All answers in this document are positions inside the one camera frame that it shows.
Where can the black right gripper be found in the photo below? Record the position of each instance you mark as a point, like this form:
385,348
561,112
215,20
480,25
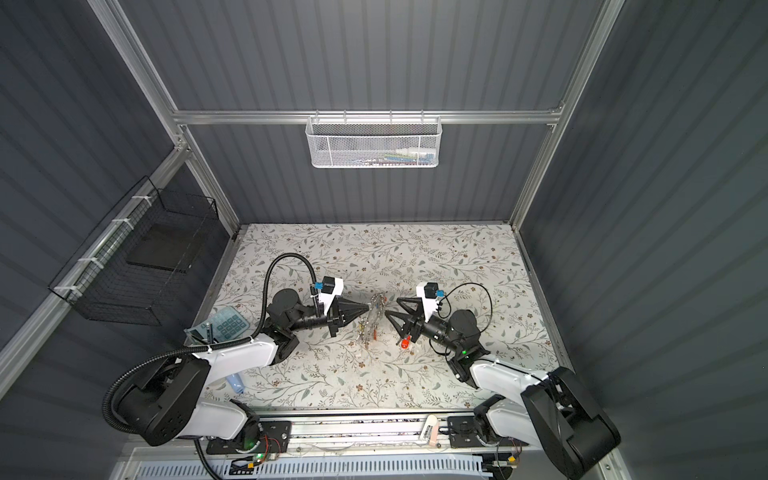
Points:
413,326

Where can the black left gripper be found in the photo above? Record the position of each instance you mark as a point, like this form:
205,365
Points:
340,314

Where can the large keyring with keys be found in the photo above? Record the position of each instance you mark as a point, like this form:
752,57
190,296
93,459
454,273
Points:
368,324

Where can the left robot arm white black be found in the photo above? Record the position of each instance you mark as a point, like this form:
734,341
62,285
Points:
162,399

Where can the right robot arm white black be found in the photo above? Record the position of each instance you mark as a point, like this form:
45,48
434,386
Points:
553,411

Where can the blue small bottle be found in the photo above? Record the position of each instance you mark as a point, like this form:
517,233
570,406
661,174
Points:
236,383

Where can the cup with pens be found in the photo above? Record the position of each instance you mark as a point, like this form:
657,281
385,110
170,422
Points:
201,334

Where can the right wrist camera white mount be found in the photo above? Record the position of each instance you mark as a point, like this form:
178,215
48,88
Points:
431,296

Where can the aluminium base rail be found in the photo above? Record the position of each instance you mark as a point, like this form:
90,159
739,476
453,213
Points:
381,432

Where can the white wire basket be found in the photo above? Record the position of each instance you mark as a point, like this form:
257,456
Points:
388,144

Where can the black wire basket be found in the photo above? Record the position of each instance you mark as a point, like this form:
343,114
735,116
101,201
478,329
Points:
132,272

